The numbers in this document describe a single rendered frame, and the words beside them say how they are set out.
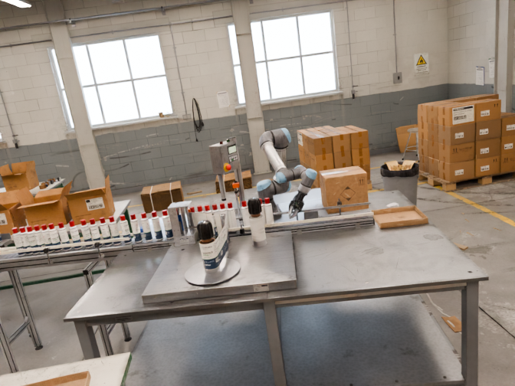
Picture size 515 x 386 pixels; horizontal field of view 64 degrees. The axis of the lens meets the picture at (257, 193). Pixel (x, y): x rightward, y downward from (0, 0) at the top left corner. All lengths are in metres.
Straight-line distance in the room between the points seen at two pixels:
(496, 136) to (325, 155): 2.26
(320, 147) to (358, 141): 0.57
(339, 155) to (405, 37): 3.45
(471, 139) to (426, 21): 3.52
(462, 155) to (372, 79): 3.10
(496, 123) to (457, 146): 0.60
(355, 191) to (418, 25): 6.32
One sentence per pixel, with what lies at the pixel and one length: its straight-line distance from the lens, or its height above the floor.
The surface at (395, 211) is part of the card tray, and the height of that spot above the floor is 0.84.
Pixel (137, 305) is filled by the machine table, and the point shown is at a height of 0.83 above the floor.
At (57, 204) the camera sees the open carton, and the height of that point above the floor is 0.99.
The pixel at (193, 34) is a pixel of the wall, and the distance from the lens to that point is 8.15.
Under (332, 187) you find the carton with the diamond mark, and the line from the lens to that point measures 3.00.
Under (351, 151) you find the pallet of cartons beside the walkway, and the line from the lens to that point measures 6.27.
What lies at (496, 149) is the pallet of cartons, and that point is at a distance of 6.47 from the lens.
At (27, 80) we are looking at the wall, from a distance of 8.77.
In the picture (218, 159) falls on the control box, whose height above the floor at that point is 1.39.
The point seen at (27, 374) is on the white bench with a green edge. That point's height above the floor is 0.80.
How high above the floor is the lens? 1.88
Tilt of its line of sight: 16 degrees down
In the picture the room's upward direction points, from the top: 8 degrees counter-clockwise
